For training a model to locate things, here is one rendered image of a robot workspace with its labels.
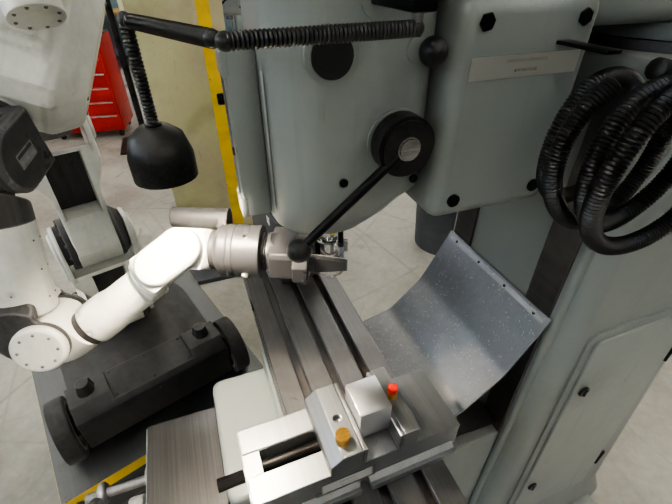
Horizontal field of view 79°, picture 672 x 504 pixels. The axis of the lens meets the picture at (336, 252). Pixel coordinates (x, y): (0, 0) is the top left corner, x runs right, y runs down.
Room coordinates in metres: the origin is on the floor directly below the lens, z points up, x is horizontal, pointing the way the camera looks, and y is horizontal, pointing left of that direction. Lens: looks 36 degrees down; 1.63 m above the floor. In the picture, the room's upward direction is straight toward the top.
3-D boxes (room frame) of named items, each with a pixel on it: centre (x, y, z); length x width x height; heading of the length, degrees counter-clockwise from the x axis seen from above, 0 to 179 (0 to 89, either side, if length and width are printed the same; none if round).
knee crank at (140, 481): (0.48, 0.56, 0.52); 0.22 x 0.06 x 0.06; 110
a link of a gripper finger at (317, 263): (0.51, 0.01, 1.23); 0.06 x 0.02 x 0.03; 88
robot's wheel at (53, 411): (0.65, 0.80, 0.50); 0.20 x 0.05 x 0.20; 38
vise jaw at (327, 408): (0.35, 0.00, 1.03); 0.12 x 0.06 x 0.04; 22
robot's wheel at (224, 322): (0.98, 0.38, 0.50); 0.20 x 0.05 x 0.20; 38
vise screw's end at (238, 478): (0.29, 0.16, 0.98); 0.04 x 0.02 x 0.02; 112
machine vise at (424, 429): (0.36, -0.02, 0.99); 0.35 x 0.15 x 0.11; 112
